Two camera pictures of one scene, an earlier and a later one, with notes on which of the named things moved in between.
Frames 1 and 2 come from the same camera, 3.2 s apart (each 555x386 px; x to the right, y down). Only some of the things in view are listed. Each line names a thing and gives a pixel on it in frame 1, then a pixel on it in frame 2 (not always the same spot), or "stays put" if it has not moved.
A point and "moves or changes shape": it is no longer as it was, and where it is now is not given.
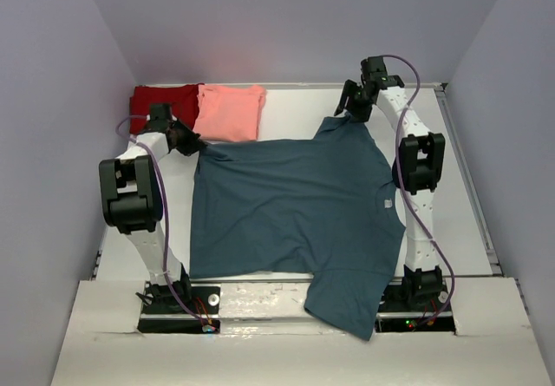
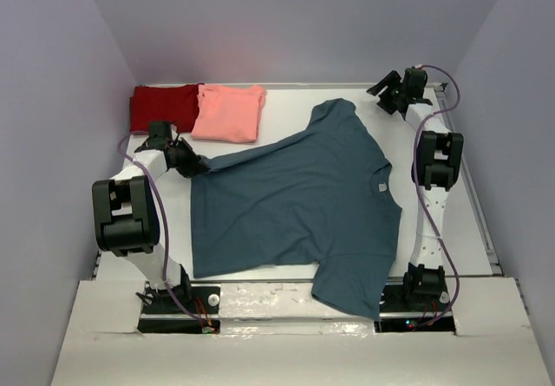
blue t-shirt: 324,206 moves or changes shape
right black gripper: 355,98 -> 391,95
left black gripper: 188,141 -> 187,164
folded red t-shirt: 183,100 stays put
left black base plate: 161,312 stays put
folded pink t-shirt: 229,113 stays put
